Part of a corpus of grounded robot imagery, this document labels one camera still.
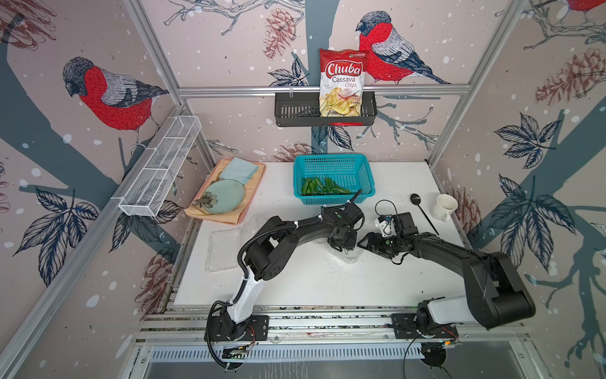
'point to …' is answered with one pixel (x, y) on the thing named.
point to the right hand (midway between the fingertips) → (365, 247)
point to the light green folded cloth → (239, 170)
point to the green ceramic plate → (223, 196)
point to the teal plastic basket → (333, 178)
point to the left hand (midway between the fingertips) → (354, 242)
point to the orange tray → (238, 215)
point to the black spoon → (416, 200)
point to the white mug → (444, 206)
